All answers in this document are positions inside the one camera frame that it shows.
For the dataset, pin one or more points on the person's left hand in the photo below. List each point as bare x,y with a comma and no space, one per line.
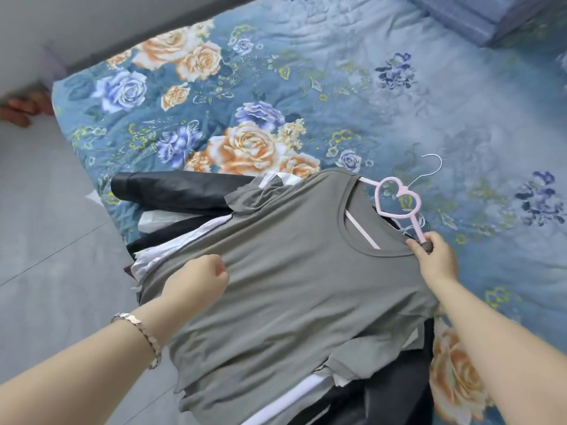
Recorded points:
197,285

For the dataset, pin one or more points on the person's right forearm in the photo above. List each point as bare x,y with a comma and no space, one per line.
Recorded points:
509,358

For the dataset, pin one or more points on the pink heart hanger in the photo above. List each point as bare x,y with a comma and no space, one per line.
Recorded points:
418,230

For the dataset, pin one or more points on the black glossy jacket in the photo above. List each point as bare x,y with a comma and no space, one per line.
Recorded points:
177,190

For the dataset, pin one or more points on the person's right hand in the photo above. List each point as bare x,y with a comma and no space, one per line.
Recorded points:
438,261

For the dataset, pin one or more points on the grey t-shirt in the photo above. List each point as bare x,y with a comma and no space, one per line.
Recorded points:
288,305

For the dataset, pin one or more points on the person's left forearm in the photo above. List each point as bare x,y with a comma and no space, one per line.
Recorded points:
66,385

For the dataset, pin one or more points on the blue floral bed quilt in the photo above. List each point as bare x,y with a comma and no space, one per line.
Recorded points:
354,84

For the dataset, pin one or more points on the white t-shirt photo print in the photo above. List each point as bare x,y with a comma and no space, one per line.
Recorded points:
177,245

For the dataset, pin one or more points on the orange slippers on floor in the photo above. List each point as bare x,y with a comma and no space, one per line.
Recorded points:
22,108

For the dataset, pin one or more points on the pale blue folded blanket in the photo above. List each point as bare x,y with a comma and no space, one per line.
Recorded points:
465,17

